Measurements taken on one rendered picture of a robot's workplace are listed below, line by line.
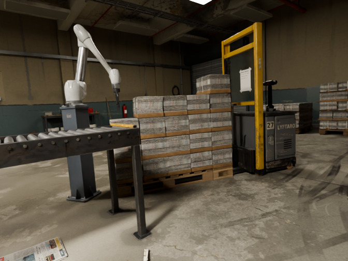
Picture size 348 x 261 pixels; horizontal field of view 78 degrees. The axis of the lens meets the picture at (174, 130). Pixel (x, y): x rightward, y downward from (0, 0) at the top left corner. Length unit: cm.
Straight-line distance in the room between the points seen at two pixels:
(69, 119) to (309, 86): 745
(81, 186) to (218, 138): 165
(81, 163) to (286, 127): 254
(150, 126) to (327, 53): 687
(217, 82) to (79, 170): 185
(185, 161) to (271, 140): 115
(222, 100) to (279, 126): 83
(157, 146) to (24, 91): 686
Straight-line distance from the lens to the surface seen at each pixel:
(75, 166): 253
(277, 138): 309
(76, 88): 248
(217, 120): 270
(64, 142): 139
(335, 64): 829
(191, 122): 255
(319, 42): 853
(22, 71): 885
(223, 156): 281
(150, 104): 237
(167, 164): 254
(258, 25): 295
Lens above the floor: 93
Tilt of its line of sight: 6 degrees down
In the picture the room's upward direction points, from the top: 3 degrees counter-clockwise
